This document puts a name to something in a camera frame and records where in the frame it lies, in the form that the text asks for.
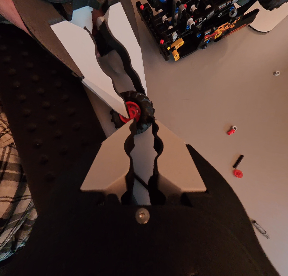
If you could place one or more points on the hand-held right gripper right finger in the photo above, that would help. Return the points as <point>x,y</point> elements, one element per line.
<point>180,168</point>

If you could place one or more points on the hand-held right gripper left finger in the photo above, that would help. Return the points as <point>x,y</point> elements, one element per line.
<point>108,168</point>

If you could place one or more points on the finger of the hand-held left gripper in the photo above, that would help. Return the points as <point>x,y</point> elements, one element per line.
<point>76,46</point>
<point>126,33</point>

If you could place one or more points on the red toy wheel rim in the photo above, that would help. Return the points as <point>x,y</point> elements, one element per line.
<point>132,110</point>

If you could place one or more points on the Lego monster truck model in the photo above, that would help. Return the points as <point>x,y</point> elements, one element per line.
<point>191,22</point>

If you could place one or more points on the grey desk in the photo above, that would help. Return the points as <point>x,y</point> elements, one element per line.
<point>202,89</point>

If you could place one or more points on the person's left hand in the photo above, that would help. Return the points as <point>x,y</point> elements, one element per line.
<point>11,10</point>

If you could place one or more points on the small red toy disc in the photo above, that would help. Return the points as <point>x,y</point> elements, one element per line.
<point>238,173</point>

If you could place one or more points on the short black toy rod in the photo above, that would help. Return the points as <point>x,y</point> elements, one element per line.
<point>238,161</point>

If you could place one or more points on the small red toy pin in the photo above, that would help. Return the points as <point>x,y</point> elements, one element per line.
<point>230,132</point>

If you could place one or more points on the small pale toy piece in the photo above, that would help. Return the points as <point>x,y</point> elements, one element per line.
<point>261,230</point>

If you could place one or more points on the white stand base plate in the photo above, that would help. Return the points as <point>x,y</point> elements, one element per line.
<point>270,22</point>

